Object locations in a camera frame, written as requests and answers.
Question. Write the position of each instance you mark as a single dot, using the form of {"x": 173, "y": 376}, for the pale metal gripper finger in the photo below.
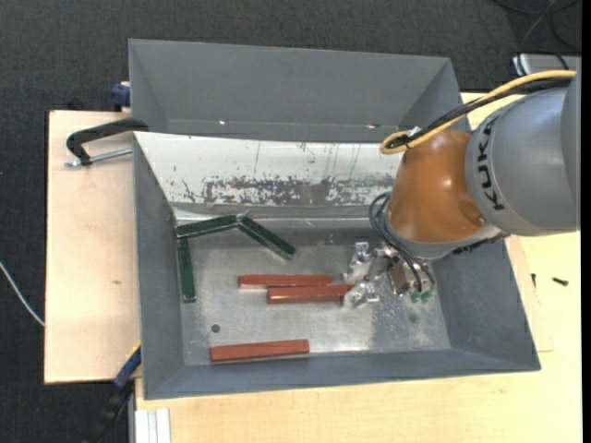
{"x": 359, "y": 259}
{"x": 365, "y": 294}

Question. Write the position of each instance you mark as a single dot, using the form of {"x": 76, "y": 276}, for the red-brown flat block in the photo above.
{"x": 258, "y": 350}
{"x": 307, "y": 294}
{"x": 284, "y": 281}

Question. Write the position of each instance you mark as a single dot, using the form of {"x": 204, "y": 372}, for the dark green flat block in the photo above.
{"x": 207, "y": 226}
{"x": 187, "y": 270}
{"x": 268, "y": 239}

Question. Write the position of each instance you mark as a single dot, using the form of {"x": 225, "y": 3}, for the small black screw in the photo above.
{"x": 561, "y": 282}

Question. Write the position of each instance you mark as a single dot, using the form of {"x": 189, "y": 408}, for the grey metal bin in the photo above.
{"x": 295, "y": 90}

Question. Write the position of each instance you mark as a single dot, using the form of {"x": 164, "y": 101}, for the pale wood flat board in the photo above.
{"x": 88, "y": 247}

